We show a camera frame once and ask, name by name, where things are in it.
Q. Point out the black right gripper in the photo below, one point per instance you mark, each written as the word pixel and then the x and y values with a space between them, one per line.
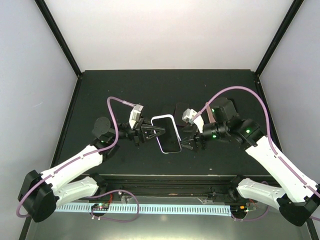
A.
pixel 197 136

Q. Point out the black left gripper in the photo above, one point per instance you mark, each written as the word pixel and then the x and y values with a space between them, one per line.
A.
pixel 138 135

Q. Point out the magenta phone case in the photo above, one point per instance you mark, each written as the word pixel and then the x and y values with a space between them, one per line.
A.
pixel 178 113

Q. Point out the black bare phone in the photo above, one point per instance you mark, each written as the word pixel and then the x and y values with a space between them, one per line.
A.
pixel 168 110

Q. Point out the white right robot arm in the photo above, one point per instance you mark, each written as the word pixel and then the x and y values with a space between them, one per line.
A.
pixel 297 197

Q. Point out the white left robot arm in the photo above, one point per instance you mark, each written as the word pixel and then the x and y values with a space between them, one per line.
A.
pixel 42 192

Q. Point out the right base circuit board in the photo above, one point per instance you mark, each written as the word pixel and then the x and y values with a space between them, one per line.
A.
pixel 239 209

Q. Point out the base circuit board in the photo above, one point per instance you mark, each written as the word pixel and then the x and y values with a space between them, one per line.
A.
pixel 98 207
pixel 239 209

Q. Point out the left base circuit board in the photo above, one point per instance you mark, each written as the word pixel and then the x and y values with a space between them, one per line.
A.
pixel 98 207

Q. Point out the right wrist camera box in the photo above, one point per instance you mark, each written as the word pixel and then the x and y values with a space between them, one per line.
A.
pixel 190 116

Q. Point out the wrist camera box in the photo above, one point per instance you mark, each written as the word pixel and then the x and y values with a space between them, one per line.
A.
pixel 135 115
pixel 190 116

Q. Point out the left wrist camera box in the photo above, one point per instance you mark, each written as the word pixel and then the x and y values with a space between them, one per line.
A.
pixel 135 115

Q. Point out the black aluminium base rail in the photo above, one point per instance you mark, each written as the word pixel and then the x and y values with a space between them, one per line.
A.
pixel 218 188

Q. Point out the white slotted cable duct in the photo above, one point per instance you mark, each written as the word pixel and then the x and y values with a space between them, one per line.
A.
pixel 156 209

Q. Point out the right black frame post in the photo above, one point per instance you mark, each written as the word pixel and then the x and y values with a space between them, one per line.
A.
pixel 282 29

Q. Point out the black frame post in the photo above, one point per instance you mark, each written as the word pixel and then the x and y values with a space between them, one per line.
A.
pixel 282 29
pixel 47 15

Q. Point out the left black frame post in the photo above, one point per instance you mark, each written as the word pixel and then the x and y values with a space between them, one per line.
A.
pixel 47 15

